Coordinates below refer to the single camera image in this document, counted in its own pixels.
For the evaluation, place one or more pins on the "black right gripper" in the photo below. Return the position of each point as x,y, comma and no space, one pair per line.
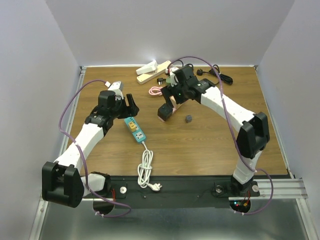
168,91

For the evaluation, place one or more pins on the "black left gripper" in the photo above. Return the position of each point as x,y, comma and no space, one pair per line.
130,111

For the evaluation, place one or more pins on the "pink power strip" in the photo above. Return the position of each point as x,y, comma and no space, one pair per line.
175,108

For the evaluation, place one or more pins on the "small grey plug adapter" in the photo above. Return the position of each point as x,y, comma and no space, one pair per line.
188,118

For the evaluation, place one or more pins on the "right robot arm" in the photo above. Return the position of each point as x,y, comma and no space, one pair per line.
249,130

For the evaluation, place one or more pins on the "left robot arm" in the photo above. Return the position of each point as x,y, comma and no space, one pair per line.
61,180

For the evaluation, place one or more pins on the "small yellow plug adapter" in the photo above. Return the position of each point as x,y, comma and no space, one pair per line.
133,127

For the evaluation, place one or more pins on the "green power strip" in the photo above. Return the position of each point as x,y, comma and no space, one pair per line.
170,80

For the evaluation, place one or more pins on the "cream power strip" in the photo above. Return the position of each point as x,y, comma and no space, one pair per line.
144,78

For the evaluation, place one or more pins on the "white wedge adapter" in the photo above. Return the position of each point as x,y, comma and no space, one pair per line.
147,68

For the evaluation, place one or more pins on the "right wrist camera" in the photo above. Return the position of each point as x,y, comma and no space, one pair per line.
171,72

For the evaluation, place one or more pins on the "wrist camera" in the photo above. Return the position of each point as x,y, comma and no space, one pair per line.
171,72
117,88

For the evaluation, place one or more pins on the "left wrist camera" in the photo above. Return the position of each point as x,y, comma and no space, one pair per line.
117,88

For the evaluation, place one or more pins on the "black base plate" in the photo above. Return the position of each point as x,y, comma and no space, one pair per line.
193,191

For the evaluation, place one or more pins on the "aluminium frame rail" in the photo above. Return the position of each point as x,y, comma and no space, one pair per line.
42,205

